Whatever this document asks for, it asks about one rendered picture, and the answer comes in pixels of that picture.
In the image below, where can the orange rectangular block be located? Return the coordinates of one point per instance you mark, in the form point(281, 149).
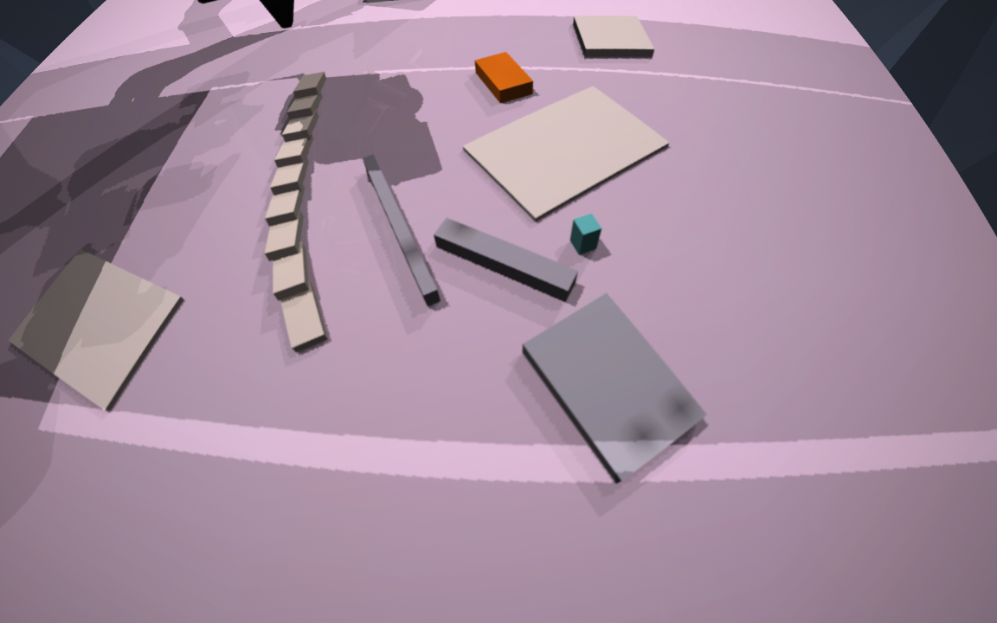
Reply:
point(504, 77)

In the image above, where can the teal block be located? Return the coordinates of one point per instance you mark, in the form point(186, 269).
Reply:
point(585, 234)

